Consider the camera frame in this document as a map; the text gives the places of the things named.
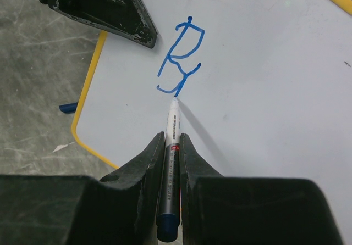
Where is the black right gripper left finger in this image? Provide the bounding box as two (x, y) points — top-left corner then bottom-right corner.
(1, 133), (164, 244)

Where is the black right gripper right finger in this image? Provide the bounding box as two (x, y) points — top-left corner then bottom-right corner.
(180, 133), (343, 244)

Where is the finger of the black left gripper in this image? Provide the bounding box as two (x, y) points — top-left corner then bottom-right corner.
(38, 0), (157, 48)

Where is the white blue whiteboard marker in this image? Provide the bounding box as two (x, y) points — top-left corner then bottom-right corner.
(156, 97), (181, 243)

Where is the blue marker cap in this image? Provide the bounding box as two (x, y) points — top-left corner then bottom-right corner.
(59, 102), (78, 114)

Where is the yellow framed whiteboard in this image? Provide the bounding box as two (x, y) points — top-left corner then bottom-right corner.
(70, 0), (352, 185)

